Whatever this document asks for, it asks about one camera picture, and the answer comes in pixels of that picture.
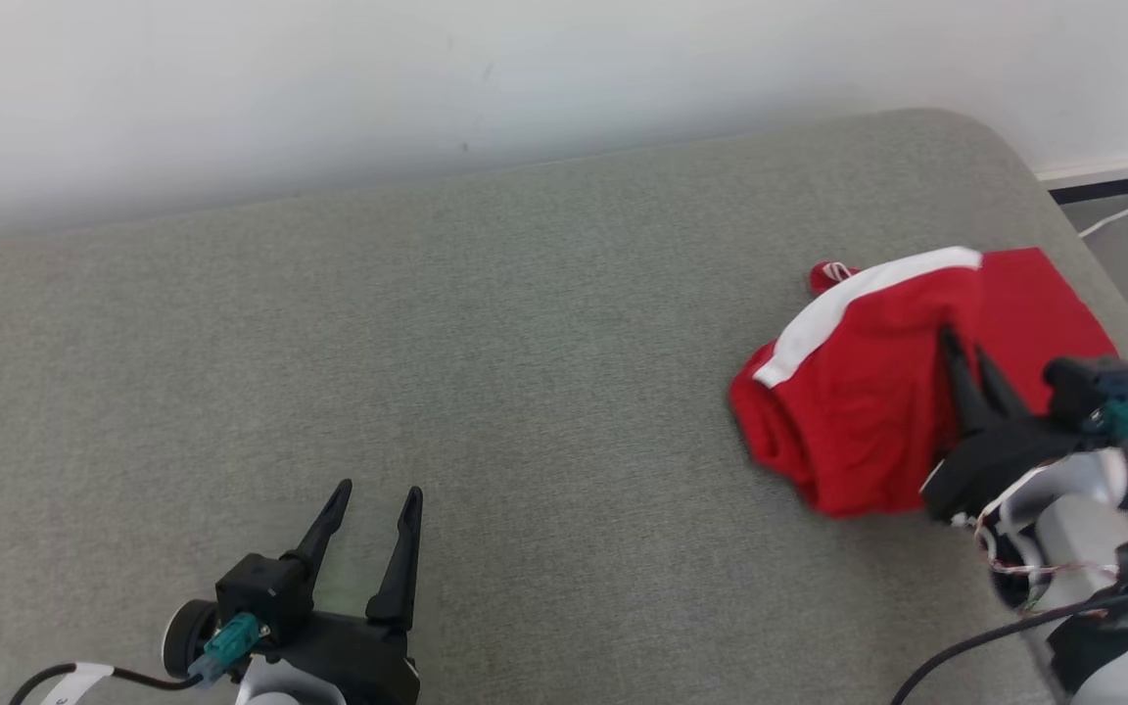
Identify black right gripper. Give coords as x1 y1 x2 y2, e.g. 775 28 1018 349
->
919 328 1090 525

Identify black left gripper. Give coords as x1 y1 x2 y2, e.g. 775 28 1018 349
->
280 478 425 705

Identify red white basketball jersey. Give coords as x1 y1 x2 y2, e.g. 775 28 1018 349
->
975 247 1128 422

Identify red shorts with white stripe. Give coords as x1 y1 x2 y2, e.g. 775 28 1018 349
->
728 247 991 518

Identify grey fabric sofa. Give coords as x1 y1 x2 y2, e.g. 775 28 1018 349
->
0 108 1128 705

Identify thin red white wires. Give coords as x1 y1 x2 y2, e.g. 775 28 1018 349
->
951 460 1119 610

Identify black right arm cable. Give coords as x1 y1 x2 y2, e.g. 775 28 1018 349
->
892 399 1128 705

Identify white wall skirting board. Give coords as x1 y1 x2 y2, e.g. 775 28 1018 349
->
1034 147 1128 205

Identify white cable label tag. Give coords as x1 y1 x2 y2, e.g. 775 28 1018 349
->
40 663 116 705

